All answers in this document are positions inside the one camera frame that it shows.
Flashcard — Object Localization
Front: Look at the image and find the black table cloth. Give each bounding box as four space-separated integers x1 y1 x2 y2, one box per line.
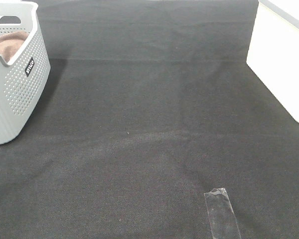
0 0 299 239

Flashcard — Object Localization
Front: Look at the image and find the clear tape strip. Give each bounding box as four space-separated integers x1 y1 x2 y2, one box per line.
204 188 241 239

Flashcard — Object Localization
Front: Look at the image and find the white storage box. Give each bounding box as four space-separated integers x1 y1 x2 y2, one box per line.
246 0 299 123

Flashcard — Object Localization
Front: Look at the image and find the brown towel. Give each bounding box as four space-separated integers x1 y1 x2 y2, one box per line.
0 31 28 62

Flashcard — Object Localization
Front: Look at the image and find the grey perforated laundry basket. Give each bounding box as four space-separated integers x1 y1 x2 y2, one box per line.
0 0 51 144

